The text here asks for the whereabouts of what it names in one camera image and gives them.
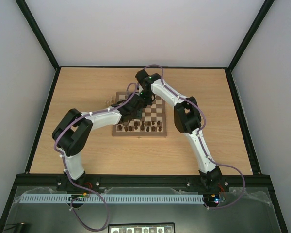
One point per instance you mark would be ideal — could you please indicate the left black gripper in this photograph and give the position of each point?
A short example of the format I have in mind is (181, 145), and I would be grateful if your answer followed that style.
(139, 115)

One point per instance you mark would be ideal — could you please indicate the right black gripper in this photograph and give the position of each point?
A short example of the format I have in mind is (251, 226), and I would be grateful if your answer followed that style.
(147, 100)

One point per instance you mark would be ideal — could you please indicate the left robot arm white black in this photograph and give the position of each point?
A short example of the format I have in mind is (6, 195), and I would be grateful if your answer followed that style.
(72, 133)

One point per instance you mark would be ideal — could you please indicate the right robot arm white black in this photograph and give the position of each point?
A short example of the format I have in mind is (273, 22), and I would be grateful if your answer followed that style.
(187, 120)

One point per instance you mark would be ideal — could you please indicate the wooden chess board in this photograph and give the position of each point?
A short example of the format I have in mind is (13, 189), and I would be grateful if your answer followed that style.
(155, 112)

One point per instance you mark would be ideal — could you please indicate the left circuit board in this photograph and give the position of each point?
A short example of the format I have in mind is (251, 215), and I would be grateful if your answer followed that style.
(80, 197)

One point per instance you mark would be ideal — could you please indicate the circuit board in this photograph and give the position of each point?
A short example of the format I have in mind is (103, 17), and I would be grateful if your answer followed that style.
(216, 198)
(80, 197)

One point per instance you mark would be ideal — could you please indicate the right circuit board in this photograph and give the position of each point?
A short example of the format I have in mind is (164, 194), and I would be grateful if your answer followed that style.
(216, 198)

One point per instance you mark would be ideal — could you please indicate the small dark cylinder object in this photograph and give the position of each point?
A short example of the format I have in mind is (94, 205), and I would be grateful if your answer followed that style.
(20, 228)

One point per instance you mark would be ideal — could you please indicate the black aluminium frame rail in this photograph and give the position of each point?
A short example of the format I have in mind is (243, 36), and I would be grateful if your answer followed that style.
(187, 183)

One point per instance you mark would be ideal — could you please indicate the grey slotted cable duct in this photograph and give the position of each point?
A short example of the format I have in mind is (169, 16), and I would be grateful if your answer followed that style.
(115, 199)

